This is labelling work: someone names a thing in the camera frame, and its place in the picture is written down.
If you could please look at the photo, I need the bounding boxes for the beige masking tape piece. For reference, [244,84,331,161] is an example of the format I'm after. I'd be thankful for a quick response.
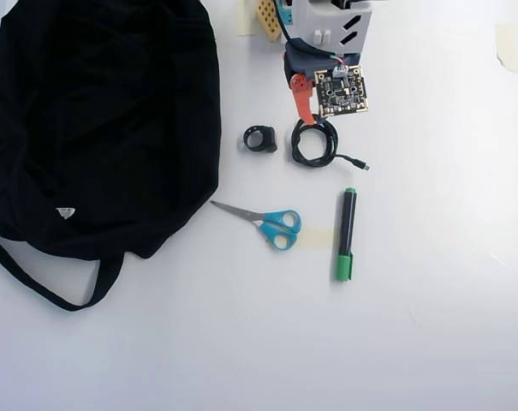
[299,226,336,250]
[495,23,518,74]
[236,0,259,38]

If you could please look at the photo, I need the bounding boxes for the blue handled scissors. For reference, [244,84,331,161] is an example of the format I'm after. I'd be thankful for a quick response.
[210,200,302,252]

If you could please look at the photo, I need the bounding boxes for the black fabric bag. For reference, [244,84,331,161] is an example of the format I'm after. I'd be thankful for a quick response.
[0,0,223,313]

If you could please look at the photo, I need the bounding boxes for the black braided cable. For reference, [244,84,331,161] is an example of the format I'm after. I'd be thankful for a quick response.
[289,118,371,172]

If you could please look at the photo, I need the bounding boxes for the black ring strap device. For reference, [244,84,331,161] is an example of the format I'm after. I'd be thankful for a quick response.
[241,123,279,154]

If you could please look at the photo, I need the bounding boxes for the yellow and white robot base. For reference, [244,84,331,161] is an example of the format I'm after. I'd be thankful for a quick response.
[255,0,295,44]

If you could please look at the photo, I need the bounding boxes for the navy gripper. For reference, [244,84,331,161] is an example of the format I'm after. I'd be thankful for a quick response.
[283,37,362,126]

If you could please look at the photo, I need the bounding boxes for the green and black marker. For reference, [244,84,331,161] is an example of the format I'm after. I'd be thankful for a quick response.
[334,187,359,283]

